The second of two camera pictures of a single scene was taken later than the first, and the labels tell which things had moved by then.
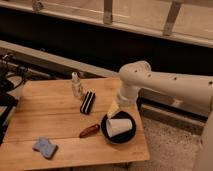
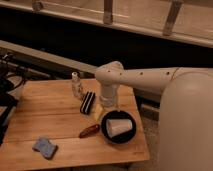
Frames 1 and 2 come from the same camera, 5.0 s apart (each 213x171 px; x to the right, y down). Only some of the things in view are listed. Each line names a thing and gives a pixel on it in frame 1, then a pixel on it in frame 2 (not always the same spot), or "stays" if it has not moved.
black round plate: (123, 137) stays
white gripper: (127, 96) → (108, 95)
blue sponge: (46, 148) stays
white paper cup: (117, 126) stays
